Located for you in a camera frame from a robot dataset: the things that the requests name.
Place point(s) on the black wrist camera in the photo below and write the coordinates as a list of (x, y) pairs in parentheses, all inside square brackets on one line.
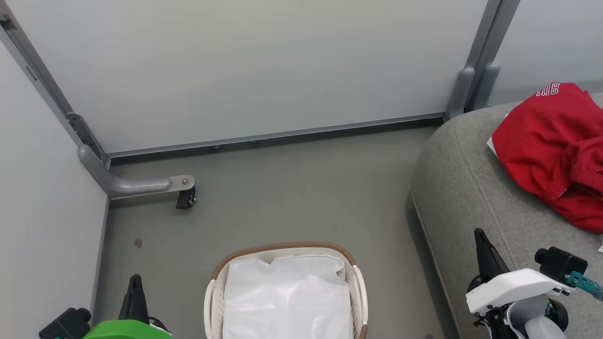
[(560, 263), (66, 325)]

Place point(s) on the red and white jersey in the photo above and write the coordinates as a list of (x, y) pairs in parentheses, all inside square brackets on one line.
[(556, 150)]

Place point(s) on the black caster wheel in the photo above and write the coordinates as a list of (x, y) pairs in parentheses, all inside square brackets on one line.
[(185, 199)]

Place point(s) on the white basket with brown rim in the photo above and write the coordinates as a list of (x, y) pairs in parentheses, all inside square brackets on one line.
[(214, 301)]

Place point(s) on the white basket liner cloth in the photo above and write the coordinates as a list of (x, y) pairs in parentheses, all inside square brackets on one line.
[(287, 301)]

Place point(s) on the grey partition post with hinge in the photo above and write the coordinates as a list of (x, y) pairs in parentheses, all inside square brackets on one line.
[(40, 77)]

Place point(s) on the grey double partition post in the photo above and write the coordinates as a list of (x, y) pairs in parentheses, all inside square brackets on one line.
[(490, 37)]

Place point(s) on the grey partition base rail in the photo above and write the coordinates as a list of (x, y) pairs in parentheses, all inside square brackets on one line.
[(282, 133)]

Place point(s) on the grey upright partition foot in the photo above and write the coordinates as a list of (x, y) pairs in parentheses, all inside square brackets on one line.
[(485, 87), (460, 94)]

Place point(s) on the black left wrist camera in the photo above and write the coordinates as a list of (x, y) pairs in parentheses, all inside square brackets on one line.
[(66, 325)]

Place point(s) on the grey partition support leg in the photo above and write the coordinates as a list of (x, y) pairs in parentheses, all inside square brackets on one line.
[(132, 185)]

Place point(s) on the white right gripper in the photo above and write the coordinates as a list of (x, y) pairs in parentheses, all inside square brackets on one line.
[(509, 287)]

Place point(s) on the grey fabric sofa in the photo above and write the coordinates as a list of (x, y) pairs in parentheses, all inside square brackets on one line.
[(466, 188)]

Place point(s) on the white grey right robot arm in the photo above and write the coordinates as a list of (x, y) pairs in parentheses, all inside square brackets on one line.
[(537, 320)]

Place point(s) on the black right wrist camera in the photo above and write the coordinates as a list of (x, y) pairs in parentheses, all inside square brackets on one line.
[(560, 263)]

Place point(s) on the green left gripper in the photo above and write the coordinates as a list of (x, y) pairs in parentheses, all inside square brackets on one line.
[(125, 330)]

